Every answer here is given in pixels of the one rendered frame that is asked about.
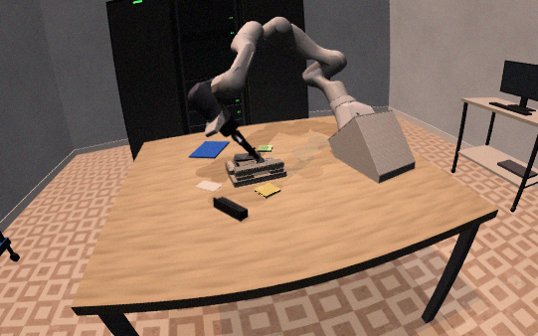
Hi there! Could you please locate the beige paper note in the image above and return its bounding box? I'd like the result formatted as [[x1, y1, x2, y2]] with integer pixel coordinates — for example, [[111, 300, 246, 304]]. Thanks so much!
[[196, 180, 222, 192]]

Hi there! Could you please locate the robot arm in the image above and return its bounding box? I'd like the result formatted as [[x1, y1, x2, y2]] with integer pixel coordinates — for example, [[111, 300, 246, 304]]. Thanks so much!
[[188, 17, 375, 137]]

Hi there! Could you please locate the blue flat rectangular pad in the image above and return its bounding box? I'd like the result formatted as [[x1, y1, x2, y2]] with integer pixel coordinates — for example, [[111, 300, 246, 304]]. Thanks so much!
[[189, 141, 230, 159]]

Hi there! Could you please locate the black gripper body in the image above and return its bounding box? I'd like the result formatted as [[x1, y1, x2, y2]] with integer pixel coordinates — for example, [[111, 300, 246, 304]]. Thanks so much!
[[219, 116, 242, 141]]

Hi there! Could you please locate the green sticky note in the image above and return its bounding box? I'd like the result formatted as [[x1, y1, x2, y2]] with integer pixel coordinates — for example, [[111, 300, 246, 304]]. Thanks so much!
[[258, 145, 272, 152]]

